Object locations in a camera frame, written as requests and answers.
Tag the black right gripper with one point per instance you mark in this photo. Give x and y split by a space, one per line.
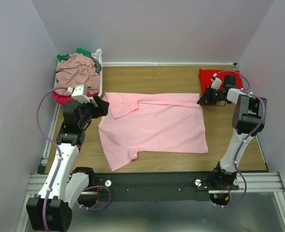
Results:
205 99

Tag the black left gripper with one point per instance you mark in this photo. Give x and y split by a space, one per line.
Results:
102 109

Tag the light pink t shirt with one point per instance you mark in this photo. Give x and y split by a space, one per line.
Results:
167 122

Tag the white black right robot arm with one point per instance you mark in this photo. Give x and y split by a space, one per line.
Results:
247 121

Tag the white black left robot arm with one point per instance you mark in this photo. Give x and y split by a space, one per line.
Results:
51 209

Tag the folded red t shirt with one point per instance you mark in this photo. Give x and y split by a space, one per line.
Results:
206 75

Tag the grey t shirt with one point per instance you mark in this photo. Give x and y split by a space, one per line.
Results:
98 66

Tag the dusty pink t shirt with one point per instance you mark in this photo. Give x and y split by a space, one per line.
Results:
78 70

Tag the magenta t shirt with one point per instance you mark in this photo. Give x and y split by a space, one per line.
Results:
60 99

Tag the green t shirt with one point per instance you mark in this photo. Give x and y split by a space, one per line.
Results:
78 50

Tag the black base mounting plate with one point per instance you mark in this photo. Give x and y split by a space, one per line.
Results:
153 187

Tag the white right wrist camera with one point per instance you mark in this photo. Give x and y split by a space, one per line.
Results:
216 82

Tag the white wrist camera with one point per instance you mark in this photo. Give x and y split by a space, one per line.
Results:
216 82
80 94

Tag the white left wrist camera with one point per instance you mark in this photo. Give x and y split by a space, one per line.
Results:
80 94

